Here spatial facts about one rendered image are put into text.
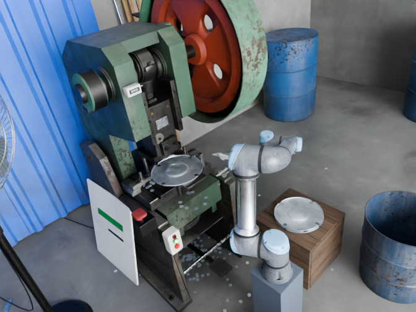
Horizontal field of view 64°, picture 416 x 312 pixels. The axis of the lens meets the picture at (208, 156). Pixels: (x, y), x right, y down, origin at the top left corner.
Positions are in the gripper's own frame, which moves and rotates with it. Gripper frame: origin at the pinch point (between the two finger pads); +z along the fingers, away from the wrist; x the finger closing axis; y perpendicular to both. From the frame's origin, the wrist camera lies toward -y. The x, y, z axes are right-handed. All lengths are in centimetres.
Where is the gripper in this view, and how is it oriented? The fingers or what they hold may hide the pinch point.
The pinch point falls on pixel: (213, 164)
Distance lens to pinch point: 185.3
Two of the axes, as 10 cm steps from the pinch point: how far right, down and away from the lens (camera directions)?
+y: 1.0, 5.5, -8.3
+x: 1.4, 8.2, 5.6
